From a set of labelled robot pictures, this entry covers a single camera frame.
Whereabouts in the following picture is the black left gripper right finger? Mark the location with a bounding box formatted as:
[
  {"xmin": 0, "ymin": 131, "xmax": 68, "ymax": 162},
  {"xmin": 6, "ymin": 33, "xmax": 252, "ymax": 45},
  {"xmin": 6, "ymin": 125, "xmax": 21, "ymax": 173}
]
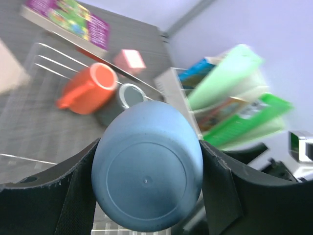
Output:
[{"xmin": 200, "ymin": 141, "xmax": 313, "ymax": 235}]

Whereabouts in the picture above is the metal wire dish rack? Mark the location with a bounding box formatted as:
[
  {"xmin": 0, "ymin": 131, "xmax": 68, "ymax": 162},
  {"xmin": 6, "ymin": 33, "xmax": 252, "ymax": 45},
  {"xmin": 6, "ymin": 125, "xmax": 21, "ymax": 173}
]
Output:
[{"xmin": 0, "ymin": 42, "xmax": 162, "ymax": 235}]

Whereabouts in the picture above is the bright green folder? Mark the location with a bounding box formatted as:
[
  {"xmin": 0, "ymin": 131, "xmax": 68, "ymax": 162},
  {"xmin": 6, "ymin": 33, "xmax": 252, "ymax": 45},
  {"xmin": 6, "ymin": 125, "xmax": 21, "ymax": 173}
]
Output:
[{"xmin": 203, "ymin": 93, "xmax": 292, "ymax": 147}]

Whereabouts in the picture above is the grey mug black handle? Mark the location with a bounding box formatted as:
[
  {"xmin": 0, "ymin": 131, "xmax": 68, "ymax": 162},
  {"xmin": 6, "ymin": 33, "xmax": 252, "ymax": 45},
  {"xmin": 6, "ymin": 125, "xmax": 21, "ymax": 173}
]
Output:
[{"xmin": 94, "ymin": 83, "xmax": 147, "ymax": 127}]

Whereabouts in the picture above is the light green clipboard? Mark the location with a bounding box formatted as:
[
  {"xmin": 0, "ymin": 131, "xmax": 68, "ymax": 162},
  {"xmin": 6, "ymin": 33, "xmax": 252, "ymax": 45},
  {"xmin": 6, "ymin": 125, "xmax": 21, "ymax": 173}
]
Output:
[{"xmin": 187, "ymin": 45, "xmax": 264, "ymax": 110}]

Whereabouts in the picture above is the pink cube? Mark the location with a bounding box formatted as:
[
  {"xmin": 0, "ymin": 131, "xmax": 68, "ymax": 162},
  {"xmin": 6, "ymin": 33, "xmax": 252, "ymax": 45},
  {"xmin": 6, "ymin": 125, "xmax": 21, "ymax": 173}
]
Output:
[{"xmin": 113, "ymin": 49, "xmax": 146, "ymax": 75}]

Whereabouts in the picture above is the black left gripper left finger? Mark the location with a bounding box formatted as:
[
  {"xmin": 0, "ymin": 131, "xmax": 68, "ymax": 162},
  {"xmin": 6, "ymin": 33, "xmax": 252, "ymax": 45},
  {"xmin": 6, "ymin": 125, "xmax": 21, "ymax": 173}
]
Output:
[{"xmin": 0, "ymin": 139, "xmax": 99, "ymax": 235}]

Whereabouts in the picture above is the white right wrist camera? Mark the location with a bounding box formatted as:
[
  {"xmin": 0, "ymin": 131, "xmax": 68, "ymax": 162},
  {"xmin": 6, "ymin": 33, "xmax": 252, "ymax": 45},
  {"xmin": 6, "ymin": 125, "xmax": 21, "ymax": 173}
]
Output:
[{"xmin": 288, "ymin": 131, "xmax": 313, "ymax": 182}]

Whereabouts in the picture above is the purple children's book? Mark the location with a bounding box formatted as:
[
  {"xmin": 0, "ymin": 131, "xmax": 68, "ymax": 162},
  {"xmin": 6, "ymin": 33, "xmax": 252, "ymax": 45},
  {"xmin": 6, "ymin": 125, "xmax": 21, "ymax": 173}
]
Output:
[{"xmin": 21, "ymin": 0, "xmax": 110, "ymax": 57}]

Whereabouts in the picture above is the blue small book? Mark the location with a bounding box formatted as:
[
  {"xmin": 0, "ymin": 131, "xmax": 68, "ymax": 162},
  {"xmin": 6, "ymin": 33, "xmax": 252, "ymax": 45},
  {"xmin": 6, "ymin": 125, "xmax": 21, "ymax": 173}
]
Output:
[{"xmin": 178, "ymin": 57, "xmax": 216, "ymax": 89}]

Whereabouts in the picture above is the beige notebook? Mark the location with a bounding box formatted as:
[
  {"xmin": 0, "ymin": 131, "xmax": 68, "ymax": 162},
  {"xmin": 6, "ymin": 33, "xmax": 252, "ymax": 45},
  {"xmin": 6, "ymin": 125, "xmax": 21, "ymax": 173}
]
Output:
[{"xmin": 0, "ymin": 40, "xmax": 30, "ymax": 94}]

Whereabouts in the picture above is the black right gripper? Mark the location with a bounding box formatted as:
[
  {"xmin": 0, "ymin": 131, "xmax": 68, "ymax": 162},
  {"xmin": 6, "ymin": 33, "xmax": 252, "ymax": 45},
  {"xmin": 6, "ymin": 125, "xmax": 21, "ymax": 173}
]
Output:
[{"xmin": 223, "ymin": 143, "xmax": 298, "ymax": 183}]

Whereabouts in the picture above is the blue plastic cup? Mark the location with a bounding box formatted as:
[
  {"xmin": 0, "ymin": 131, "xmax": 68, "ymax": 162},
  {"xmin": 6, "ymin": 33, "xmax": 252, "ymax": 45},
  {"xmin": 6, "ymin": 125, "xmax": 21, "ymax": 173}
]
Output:
[{"xmin": 91, "ymin": 101, "xmax": 203, "ymax": 232}]

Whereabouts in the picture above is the colourful book in organizer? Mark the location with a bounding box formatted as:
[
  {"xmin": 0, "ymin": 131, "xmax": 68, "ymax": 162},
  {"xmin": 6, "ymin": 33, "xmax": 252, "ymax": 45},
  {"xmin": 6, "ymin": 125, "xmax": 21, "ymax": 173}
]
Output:
[{"xmin": 194, "ymin": 97, "xmax": 247, "ymax": 132}]

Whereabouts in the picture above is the white plastic file organizer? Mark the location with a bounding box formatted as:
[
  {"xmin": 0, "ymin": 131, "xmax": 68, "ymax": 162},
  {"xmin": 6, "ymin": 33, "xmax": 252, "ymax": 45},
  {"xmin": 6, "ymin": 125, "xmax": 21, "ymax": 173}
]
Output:
[{"xmin": 154, "ymin": 67, "xmax": 287, "ymax": 150}]

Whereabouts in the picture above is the orange mug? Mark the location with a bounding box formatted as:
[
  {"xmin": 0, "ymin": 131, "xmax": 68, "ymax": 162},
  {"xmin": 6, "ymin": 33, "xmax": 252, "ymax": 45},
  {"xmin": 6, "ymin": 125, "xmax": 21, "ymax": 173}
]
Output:
[{"xmin": 56, "ymin": 63, "xmax": 118, "ymax": 115}]

